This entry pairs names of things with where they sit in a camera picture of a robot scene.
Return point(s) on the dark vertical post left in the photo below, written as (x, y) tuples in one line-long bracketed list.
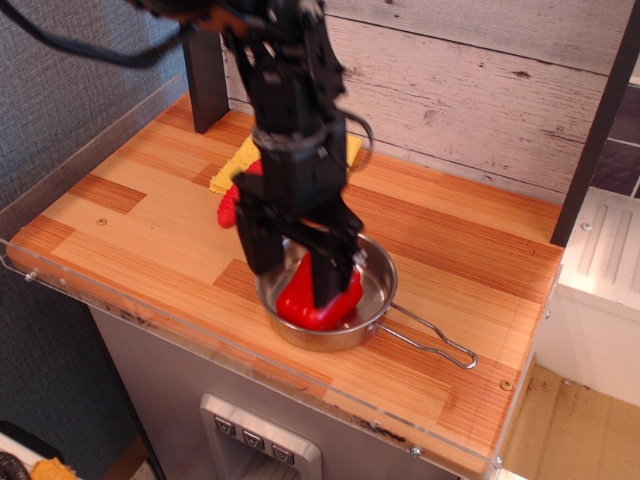
[(206, 79)]

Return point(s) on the grey toy fridge cabinet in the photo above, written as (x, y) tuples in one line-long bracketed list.
[(206, 421)]

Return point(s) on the red plastic bell pepper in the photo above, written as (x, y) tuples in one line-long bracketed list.
[(296, 302)]

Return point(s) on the clear acrylic table guard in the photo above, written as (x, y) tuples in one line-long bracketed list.
[(134, 235)]

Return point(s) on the yellow cloth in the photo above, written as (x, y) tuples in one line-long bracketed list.
[(248, 153)]

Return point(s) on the white toy sink unit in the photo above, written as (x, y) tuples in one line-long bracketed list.
[(590, 332)]

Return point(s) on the stainless steel pot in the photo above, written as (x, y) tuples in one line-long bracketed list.
[(379, 279)]

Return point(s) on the fork with red handle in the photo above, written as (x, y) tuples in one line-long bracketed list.
[(226, 213)]

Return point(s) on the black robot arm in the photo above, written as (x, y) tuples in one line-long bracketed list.
[(292, 79)]

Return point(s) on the dark vertical post right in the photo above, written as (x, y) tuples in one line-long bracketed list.
[(610, 102)]

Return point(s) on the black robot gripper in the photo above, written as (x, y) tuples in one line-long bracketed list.
[(299, 195)]

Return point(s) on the yellow object bottom left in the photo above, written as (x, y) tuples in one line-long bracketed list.
[(52, 469)]

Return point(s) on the dark vertical post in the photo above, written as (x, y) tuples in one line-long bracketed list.
[(610, 102), (206, 79)]

